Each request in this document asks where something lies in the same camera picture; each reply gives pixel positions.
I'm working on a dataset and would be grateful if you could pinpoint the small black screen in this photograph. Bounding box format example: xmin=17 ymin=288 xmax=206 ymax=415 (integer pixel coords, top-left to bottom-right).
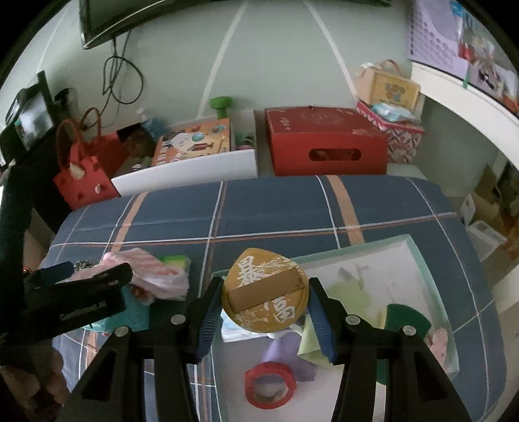
xmin=5 ymin=91 xmax=55 ymax=151

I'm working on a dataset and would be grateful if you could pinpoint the red tape roll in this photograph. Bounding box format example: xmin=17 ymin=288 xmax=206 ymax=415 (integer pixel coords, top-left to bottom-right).
xmin=244 ymin=362 xmax=296 ymax=408

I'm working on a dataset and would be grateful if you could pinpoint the white tray with green rim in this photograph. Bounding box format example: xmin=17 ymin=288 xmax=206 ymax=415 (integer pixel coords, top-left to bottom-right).
xmin=211 ymin=233 xmax=461 ymax=422

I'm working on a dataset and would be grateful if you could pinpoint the wall television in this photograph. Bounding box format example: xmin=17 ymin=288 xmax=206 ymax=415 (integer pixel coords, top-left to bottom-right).
xmin=79 ymin=0 xmax=394 ymax=49

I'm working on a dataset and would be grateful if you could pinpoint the patterned tin box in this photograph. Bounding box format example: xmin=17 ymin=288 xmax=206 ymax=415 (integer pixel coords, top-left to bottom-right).
xmin=357 ymin=101 xmax=426 ymax=165

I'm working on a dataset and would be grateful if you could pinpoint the dark cabinet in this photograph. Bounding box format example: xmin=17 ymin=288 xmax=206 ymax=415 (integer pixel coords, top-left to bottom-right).
xmin=24 ymin=134 xmax=74 ymax=234

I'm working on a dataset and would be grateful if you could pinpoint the blue plaid blanket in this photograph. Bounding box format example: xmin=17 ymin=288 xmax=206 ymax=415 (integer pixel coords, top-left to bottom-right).
xmin=46 ymin=174 xmax=497 ymax=422

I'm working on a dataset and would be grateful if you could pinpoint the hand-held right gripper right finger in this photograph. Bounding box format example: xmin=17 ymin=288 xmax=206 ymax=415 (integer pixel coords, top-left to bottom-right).
xmin=308 ymin=277 xmax=473 ymax=422

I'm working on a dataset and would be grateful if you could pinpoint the light green packet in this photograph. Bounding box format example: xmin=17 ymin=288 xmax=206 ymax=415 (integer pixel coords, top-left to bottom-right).
xmin=297 ymin=278 xmax=388 ymax=368

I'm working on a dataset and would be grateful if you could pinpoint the yellow carry box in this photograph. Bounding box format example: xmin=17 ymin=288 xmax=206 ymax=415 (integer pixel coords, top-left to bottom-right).
xmin=356 ymin=59 xmax=422 ymax=112

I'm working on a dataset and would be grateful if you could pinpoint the colourful game box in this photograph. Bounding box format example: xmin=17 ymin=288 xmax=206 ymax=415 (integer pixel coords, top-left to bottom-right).
xmin=152 ymin=118 xmax=232 ymax=167

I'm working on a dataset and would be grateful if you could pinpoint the green scouring pad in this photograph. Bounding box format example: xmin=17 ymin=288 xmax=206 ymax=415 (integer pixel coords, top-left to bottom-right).
xmin=375 ymin=304 xmax=432 ymax=386

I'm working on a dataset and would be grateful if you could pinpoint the person's left hand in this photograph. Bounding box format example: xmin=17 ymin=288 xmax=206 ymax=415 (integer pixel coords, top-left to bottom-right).
xmin=0 ymin=351 xmax=71 ymax=415

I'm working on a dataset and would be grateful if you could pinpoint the red cardboard box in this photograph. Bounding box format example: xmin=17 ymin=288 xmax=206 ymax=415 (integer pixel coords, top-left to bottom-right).
xmin=265 ymin=106 xmax=389 ymax=177

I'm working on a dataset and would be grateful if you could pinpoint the white desk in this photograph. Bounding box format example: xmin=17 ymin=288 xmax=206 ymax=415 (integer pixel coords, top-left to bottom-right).
xmin=409 ymin=61 xmax=519 ymax=313

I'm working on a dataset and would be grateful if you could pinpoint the green yellow sponge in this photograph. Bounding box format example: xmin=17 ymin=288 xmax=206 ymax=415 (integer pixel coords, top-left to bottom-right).
xmin=158 ymin=255 xmax=191 ymax=272

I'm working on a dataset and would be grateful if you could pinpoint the blue wipes pack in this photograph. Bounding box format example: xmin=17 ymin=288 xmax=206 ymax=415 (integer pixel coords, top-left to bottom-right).
xmin=371 ymin=102 xmax=418 ymax=121

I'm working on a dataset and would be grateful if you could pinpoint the red felt bag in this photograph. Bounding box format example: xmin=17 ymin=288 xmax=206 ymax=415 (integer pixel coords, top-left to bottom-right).
xmin=53 ymin=107 xmax=130 ymax=211

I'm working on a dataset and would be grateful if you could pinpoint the white board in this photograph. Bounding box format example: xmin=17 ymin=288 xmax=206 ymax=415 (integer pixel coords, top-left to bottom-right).
xmin=110 ymin=149 xmax=259 ymax=197

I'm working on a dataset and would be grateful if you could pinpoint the small pink cloth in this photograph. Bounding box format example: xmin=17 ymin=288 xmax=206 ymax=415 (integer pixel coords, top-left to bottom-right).
xmin=428 ymin=327 xmax=449 ymax=374

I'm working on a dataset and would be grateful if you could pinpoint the black cable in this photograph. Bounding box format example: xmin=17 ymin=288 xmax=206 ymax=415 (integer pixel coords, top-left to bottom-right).
xmin=101 ymin=30 xmax=144 ymax=104

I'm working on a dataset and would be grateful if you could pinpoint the pink striped cloth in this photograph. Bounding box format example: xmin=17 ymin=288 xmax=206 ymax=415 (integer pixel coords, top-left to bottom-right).
xmin=69 ymin=247 xmax=191 ymax=303

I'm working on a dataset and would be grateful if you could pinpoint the lilac packet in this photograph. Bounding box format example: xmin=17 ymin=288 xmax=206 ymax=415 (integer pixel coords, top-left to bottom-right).
xmin=261 ymin=329 xmax=317 ymax=382

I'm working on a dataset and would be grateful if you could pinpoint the white appliance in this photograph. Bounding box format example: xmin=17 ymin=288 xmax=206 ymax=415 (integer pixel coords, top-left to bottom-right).
xmin=466 ymin=219 xmax=507 ymax=260

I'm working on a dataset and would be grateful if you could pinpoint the green dumbbell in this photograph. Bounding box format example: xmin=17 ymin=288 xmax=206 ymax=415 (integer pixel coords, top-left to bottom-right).
xmin=210 ymin=96 xmax=233 ymax=120

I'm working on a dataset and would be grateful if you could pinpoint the brown cardboard box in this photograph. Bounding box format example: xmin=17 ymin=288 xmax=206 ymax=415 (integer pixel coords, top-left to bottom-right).
xmin=472 ymin=166 xmax=503 ymax=220

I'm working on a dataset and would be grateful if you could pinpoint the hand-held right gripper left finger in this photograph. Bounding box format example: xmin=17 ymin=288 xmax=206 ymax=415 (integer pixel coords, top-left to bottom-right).
xmin=54 ymin=276 xmax=225 ymax=422

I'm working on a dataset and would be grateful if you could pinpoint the purple pegboard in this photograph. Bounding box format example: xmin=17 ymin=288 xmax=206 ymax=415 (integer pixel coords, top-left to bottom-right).
xmin=407 ymin=0 xmax=467 ymax=69

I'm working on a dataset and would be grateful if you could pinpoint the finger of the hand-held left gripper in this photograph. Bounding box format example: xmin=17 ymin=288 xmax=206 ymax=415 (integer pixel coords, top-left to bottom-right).
xmin=24 ymin=262 xmax=76 ymax=287
xmin=71 ymin=263 xmax=134 ymax=295

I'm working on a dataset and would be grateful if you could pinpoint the wall poster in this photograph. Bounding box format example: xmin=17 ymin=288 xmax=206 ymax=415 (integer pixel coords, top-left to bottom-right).
xmin=458 ymin=8 xmax=519 ymax=112

